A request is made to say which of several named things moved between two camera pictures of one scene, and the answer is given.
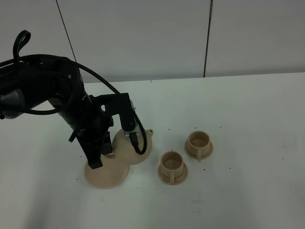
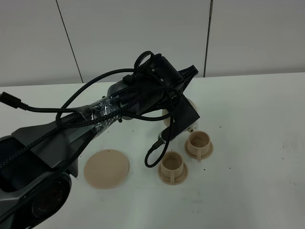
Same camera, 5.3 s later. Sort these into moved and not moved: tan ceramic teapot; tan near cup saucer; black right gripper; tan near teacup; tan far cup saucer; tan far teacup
Moved: black right gripper; tan ceramic teapot
Not moved: tan near teacup; tan far cup saucer; tan far teacup; tan near cup saucer
